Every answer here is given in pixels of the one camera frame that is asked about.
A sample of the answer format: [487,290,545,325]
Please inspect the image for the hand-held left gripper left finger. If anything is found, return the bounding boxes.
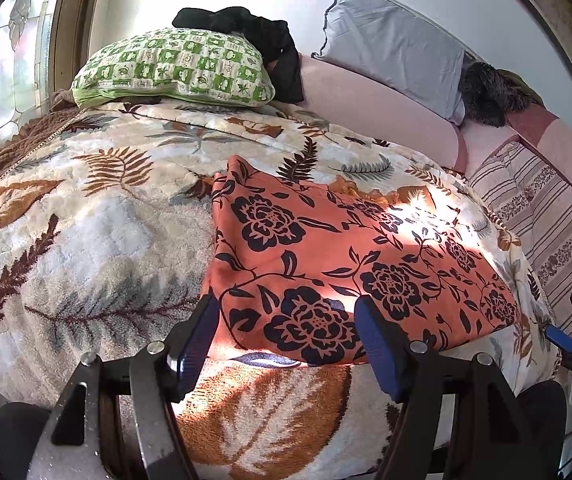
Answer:
[28,289,221,480]

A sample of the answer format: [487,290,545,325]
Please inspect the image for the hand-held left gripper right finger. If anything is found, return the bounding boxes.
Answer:
[353,295,534,480]

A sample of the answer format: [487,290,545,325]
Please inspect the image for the orange floral shirt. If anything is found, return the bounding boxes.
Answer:
[206,154,521,367]

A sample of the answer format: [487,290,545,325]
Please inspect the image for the striped floral mattress pad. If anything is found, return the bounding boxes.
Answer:
[468,141,572,346]

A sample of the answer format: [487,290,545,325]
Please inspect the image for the leaf print plush blanket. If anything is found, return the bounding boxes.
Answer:
[0,100,572,480]

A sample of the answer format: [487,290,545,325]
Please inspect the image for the dark furry cloth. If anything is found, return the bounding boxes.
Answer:
[458,61,546,127]

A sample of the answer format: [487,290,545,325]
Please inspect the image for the pink bolster cushion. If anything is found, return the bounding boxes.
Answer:
[298,55,469,173]

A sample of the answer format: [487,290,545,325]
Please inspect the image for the green checkered pillow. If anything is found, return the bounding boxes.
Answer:
[72,27,277,108]

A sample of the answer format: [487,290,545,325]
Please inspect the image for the grey pillow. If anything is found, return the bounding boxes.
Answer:
[313,0,466,126]

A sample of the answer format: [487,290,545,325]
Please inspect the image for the black cloth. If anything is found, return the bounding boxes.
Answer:
[172,6,304,103]

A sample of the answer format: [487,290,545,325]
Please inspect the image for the stained glass window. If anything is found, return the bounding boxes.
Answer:
[0,0,107,153]

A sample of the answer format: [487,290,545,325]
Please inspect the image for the framed wall picture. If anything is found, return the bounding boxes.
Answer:
[486,0,572,126]

